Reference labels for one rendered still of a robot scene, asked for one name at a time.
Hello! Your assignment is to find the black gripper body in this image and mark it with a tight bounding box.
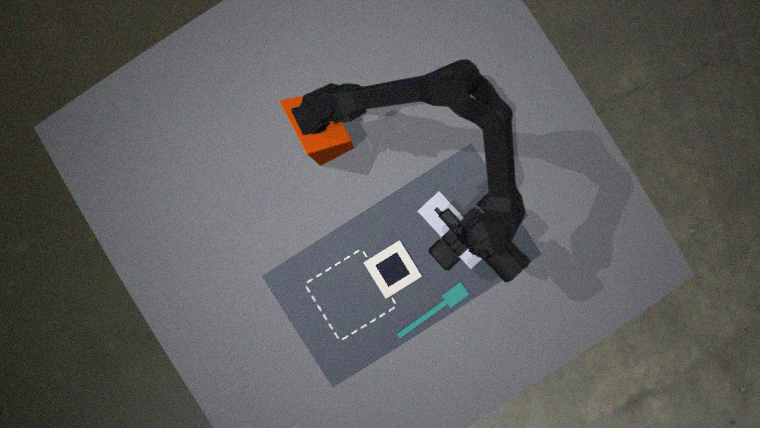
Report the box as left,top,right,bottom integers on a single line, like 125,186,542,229
429,194,488,270

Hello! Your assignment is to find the teal small trowel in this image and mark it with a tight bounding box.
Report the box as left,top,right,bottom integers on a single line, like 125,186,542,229
397,282,469,338

